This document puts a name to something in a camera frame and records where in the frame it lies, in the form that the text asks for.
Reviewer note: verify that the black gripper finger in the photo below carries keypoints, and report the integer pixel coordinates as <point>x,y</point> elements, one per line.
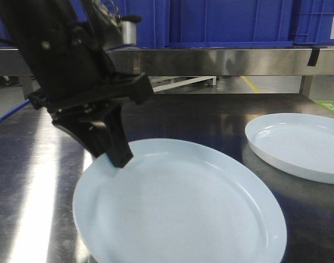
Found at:
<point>117,146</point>
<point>84,133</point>

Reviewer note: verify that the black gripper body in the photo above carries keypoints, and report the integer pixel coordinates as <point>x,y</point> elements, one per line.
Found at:
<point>77,78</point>

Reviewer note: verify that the light blue plate front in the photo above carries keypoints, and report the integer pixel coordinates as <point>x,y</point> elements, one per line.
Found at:
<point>177,201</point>

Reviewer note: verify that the light blue plate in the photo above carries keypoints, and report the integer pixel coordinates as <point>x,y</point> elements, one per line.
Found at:
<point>299,144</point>
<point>177,201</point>

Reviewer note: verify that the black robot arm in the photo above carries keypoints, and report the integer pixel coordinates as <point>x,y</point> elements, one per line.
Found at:
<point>16,14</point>

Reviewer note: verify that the blue bin lower left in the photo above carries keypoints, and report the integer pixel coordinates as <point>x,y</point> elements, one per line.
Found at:
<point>13,110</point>

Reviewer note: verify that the large blue crate left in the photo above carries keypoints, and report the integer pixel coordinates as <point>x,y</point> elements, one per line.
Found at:
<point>152,31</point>

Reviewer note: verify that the large blue crate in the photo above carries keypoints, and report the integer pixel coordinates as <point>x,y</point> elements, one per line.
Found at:
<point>230,24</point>
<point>152,31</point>

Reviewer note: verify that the large blue crate centre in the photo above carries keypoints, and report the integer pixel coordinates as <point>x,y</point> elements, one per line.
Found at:
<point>230,24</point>

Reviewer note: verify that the black tape strip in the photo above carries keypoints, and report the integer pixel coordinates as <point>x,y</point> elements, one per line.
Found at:
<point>313,59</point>

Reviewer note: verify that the white metal frame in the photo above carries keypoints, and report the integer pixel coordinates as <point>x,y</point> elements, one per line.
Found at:
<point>170,82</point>

